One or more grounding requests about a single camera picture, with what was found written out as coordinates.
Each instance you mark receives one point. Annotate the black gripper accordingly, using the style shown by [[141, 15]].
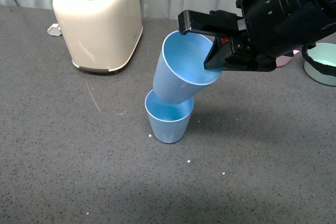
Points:
[[273, 28]]

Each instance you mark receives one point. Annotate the light blue plastic cup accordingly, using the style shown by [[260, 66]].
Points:
[[180, 72], [168, 121]]

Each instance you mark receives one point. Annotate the pink plastic bowl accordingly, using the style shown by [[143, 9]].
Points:
[[284, 59]]

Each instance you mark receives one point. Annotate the green plastic bowl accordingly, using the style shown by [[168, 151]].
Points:
[[319, 63]]

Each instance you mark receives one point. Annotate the cream two-slot toaster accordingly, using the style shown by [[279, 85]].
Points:
[[101, 35]]

